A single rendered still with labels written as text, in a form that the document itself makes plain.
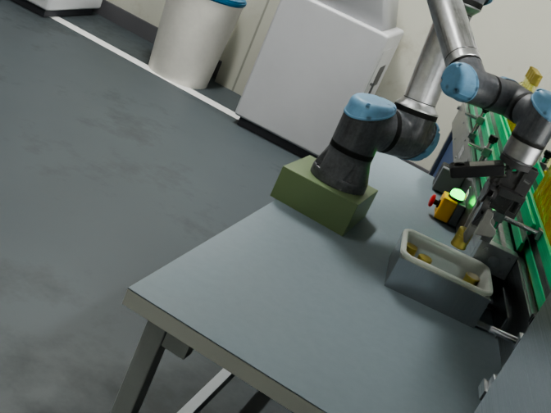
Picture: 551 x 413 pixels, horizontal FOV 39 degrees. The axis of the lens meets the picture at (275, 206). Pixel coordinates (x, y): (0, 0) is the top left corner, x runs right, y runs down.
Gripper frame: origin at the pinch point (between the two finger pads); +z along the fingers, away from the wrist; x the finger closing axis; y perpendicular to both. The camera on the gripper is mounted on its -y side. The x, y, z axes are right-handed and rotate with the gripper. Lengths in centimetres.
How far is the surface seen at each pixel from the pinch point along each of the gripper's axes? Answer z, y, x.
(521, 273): 4.3, 16.7, 4.8
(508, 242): 4.0, 14.2, 20.9
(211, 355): 20, -36, -59
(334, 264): 17.0, -23.2, -8.7
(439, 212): 14, -1, 52
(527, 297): 4.3, 16.9, -8.3
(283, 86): 56, -88, 284
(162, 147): 91, -122, 199
